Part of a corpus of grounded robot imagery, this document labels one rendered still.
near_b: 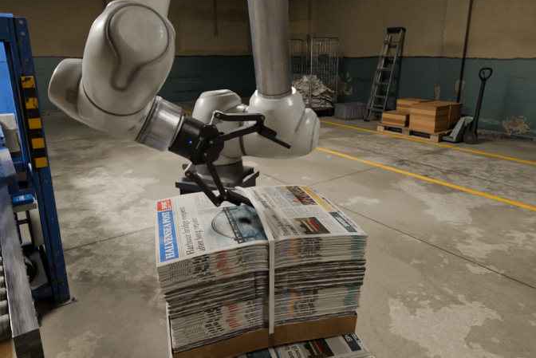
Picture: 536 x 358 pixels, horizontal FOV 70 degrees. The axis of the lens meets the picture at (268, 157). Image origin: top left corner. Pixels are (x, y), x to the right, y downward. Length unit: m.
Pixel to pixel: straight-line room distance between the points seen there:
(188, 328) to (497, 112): 6.99
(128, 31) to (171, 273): 0.38
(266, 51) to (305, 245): 0.52
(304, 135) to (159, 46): 0.64
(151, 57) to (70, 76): 0.20
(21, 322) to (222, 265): 0.55
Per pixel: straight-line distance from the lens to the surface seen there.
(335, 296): 0.80
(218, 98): 1.14
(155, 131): 0.68
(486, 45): 7.51
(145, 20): 0.51
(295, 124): 1.06
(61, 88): 0.68
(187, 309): 0.72
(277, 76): 1.03
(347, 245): 0.75
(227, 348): 0.78
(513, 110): 7.34
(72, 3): 9.91
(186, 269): 0.67
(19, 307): 1.14
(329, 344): 0.85
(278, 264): 0.71
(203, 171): 1.18
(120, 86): 0.54
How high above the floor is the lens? 1.39
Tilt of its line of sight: 15 degrees down
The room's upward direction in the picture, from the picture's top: straight up
